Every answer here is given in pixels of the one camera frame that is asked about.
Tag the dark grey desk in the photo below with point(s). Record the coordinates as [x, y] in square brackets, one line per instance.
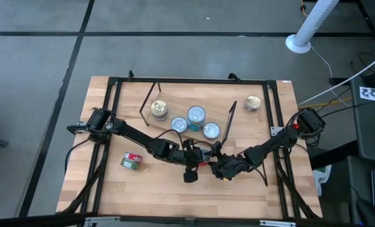
[373, 132]

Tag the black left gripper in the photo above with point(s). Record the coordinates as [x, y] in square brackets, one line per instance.
[190, 156]

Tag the black power strip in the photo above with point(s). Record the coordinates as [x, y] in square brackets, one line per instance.
[339, 81]

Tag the red tuna can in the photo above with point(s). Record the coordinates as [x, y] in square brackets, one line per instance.
[211, 130]
[203, 164]

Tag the black aluminium table frame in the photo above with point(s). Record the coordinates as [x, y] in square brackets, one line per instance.
[194, 80]

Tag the teal yellowfin tuna can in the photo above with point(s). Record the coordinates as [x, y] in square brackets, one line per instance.
[196, 114]

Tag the paper tag with markers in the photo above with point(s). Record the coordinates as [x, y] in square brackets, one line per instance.
[373, 93]

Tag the wooden shelf with black frame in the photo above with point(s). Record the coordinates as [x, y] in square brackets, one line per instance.
[219, 104]

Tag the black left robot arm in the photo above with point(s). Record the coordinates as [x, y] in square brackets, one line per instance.
[137, 135]

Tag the white perforated post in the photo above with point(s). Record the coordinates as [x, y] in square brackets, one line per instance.
[313, 22]

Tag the black front crossbar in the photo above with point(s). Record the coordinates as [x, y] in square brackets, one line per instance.
[48, 220]

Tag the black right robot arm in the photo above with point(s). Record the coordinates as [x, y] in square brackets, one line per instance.
[276, 142]

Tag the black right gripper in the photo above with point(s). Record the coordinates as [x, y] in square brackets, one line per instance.
[233, 165]

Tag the white bag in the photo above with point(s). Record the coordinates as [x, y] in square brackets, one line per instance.
[321, 179]

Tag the red green labelled can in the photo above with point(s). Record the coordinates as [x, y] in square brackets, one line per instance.
[131, 160]

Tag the green label can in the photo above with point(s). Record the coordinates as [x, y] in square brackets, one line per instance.
[179, 124]

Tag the pink blue salmon can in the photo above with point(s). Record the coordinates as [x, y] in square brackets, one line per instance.
[159, 108]
[160, 118]
[252, 102]

